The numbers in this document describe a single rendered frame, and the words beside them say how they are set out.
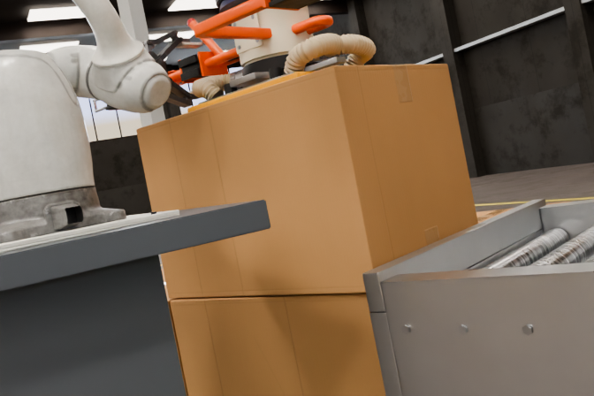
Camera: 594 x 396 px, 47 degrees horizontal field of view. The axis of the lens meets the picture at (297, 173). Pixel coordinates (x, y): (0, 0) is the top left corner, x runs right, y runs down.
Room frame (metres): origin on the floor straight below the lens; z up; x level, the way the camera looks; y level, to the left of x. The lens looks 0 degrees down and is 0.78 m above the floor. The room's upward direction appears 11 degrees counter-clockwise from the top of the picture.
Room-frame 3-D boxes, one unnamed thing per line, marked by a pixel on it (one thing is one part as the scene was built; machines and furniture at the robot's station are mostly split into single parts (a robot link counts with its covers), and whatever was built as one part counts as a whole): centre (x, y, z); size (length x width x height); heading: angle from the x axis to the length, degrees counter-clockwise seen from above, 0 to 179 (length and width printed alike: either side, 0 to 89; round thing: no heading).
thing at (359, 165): (1.52, -0.01, 0.75); 0.60 x 0.40 x 0.40; 48
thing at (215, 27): (1.55, 0.22, 1.07); 0.93 x 0.30 x 0.04; 48
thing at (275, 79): (1.44, 0.05, 0.97); 0.34 x 0.10 x 0.05; 48
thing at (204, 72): (1.68, 0.18, 1.07); 0.10 x 0.08 x 0.06; 138
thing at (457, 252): (1.27, -0.30, 0.58); 0.70 x 0.03 x 0.06; 140
